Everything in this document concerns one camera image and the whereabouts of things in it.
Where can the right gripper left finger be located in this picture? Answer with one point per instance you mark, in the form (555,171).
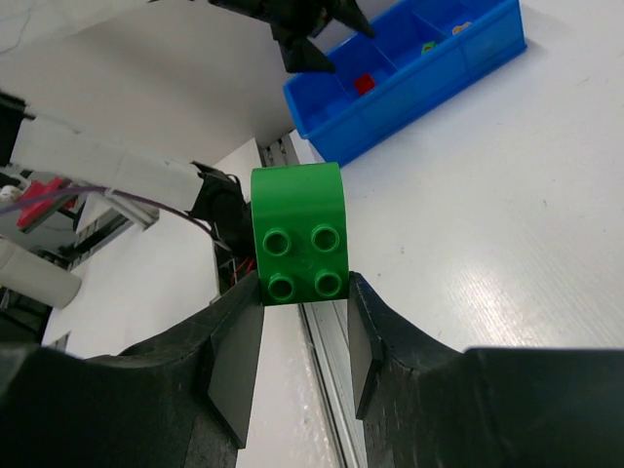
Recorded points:
(182,398)

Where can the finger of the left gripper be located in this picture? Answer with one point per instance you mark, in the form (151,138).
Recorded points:
(299,55)
(349,13)

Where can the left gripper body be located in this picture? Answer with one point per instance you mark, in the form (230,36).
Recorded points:
(302,18)

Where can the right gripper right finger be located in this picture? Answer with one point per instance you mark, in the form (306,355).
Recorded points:
(423,404)

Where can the red rounded lego brick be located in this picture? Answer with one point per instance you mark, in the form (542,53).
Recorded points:
(364,84)

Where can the green lego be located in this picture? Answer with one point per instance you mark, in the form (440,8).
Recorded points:
(428,47)
(300,233)

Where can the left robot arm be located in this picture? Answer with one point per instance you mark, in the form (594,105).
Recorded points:
(203,195)

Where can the blue compartment bin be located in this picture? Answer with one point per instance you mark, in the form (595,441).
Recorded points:
(327,110)

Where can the aluminium front rail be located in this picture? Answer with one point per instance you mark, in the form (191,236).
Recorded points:
(326,327)

